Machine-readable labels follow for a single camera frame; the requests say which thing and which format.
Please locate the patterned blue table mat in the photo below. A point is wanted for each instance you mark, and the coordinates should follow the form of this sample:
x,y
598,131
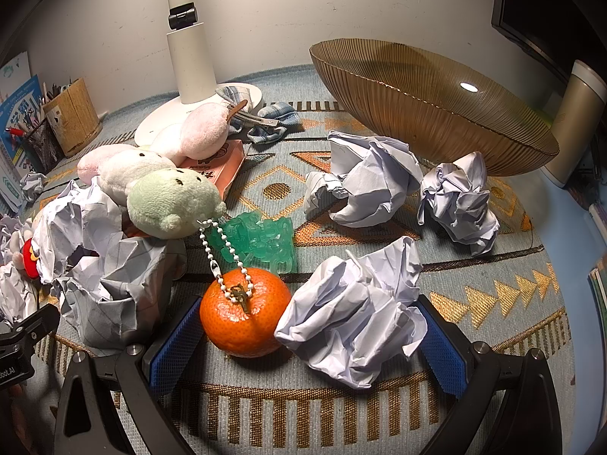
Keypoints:
x,y
303,374

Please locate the green translucent toy figure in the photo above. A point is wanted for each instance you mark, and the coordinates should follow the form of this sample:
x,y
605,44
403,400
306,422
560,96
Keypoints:
x,y
261,241

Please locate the white green booklet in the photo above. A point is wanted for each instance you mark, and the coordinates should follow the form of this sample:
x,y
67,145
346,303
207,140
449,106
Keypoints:
x,y
9,185

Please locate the brown ribbed glass bowl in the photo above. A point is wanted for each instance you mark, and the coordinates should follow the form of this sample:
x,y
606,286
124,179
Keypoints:
x,y
427,118

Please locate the blue printed booklet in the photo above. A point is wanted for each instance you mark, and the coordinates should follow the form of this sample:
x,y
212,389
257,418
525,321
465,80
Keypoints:
x,y
19,104

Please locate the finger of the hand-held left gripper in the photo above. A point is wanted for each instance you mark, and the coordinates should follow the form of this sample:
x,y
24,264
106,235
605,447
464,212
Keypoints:
x,y
35,323

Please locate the red small toy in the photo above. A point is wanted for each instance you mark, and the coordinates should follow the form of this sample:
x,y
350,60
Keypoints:
x,y
29,256

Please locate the black monitor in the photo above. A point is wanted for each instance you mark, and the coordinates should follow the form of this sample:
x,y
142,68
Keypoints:
x,y
559,9

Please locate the plaid bow hair clip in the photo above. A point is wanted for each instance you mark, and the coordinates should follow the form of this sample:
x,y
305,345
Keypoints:
x,y
280,113

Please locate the white desk lamp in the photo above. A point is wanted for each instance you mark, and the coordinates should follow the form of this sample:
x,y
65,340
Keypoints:
x,y
189,66

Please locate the orange tangerine with stem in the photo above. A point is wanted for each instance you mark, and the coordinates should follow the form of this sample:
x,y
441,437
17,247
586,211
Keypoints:
x,y
237,327

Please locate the small crumpled paper ball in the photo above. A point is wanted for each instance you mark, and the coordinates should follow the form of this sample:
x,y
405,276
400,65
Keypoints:
x,y
33,186

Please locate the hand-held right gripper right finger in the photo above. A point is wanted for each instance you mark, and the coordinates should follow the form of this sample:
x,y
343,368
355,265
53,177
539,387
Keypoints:
x,y
443,348

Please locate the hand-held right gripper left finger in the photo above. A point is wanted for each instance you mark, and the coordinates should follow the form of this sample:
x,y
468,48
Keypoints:
x,y
173,346

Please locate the crumpled lined paper ball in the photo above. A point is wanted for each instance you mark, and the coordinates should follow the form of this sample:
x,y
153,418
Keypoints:
x,y
118,303

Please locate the black mesh pen holder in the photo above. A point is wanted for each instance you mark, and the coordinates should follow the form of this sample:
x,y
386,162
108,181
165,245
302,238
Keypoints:
x,y
42,144

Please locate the white paper ball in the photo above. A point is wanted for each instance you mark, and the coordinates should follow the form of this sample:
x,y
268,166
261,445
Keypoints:
x,y
460,204
374,175
351,317
12,294
71,227

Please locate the white printed booklet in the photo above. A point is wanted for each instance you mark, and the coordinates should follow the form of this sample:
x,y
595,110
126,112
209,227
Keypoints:
x,y
12,68

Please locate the stack of books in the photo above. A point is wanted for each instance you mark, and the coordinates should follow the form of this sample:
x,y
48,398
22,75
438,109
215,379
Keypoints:
x,y
600,289

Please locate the beige thermos bottle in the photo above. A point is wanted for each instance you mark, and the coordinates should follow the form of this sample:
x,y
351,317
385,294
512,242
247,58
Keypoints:
x,y
574,123

